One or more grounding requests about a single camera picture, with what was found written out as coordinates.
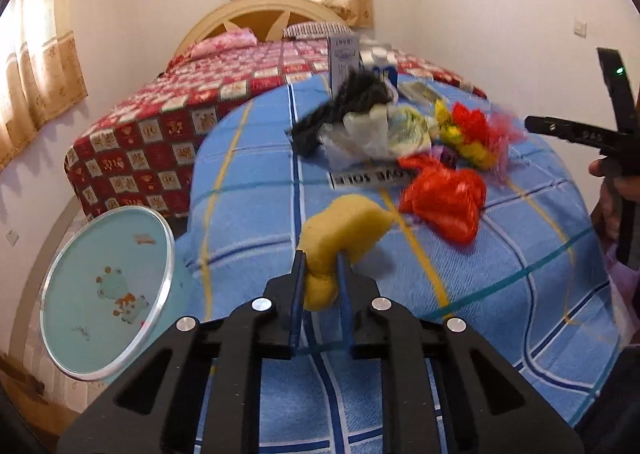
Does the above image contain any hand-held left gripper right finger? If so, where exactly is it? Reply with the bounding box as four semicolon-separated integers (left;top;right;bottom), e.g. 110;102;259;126
338;254;585;454

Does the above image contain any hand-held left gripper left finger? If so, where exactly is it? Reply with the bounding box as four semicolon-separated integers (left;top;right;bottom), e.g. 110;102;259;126
56;250;308;454

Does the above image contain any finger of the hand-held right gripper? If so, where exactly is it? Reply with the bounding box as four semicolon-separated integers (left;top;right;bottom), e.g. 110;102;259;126
525;115;608;151

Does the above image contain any yellow sponge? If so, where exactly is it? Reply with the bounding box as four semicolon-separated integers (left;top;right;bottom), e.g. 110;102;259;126
298;194;396;312

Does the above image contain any yellow printed plastic bag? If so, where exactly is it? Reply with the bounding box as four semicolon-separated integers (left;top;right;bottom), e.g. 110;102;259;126
387;106;436;155

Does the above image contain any teal cartoon print bin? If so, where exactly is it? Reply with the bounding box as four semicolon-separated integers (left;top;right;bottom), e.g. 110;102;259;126
40;206;193;381

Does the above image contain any person's right hand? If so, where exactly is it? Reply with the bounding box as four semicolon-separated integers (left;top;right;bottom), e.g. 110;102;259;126
589;158;621;241

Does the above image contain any red net bag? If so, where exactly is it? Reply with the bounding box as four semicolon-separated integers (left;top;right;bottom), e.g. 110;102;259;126
450;103;526;170

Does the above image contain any blue plaid blanket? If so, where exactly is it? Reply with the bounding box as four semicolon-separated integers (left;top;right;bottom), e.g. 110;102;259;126
175;69;626;454

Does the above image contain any yellow plastic wrapper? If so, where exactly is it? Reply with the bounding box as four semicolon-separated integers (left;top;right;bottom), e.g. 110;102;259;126
434;101;493;170

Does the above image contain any small purple plastic bag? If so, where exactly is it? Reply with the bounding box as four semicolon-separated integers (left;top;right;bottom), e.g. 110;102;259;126
432;146;458;170

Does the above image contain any red plastic bag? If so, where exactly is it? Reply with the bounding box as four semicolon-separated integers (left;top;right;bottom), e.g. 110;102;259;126
398;154;487;246

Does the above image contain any clear packet with dark contents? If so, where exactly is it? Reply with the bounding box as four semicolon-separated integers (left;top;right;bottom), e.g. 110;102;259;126
400;80;441;107

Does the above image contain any clear plastic bag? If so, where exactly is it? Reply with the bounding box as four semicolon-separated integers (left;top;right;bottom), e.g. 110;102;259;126
320;104;396;170

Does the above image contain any black plastic bag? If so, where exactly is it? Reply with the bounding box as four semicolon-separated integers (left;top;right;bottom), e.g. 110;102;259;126
290;70;396;157

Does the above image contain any blue milk carton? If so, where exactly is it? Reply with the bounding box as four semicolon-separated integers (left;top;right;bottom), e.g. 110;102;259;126
361;48;400;87

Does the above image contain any red patchwork bed quilt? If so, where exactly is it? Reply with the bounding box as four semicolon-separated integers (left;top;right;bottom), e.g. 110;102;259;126
64;36;488;220

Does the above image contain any grey drink carton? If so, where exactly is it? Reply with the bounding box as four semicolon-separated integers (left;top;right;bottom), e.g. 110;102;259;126
329;34;362;97

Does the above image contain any pink floral pillow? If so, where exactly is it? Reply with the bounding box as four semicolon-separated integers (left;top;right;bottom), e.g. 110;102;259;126
190;29;258;59

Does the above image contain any striped pillow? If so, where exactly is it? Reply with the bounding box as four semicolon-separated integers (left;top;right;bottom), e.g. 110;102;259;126
282;20;351;41

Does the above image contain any cream wooden headboard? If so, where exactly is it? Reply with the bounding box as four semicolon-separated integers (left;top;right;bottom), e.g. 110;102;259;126
172;0;353;60

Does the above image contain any beige side window curtain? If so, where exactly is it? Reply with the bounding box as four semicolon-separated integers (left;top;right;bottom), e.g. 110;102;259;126
0;0;90;170

